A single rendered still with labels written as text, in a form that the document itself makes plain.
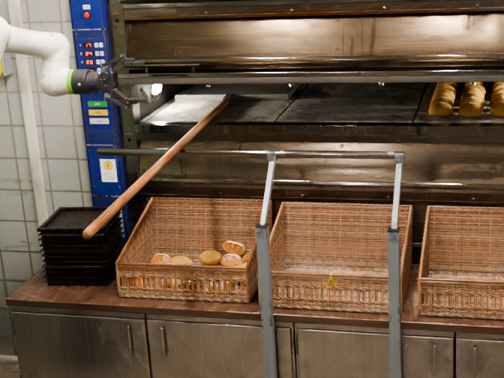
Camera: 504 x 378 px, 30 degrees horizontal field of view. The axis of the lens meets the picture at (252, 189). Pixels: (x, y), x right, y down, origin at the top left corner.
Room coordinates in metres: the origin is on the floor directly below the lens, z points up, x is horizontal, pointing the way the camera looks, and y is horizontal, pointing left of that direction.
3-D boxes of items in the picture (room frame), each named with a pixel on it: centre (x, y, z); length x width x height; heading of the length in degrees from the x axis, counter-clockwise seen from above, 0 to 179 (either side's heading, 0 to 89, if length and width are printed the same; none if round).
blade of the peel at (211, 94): (4.52, 0.03, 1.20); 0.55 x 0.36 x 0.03; 76
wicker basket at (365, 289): (3.49, -0.33, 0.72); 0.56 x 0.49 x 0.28; 75
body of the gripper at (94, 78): (3.42, 0.52, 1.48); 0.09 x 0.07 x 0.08; 75
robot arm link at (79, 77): (3.44, 0.59, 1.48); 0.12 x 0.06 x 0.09; 165
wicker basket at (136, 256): (3.67, 0.24, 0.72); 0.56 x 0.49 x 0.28; 75
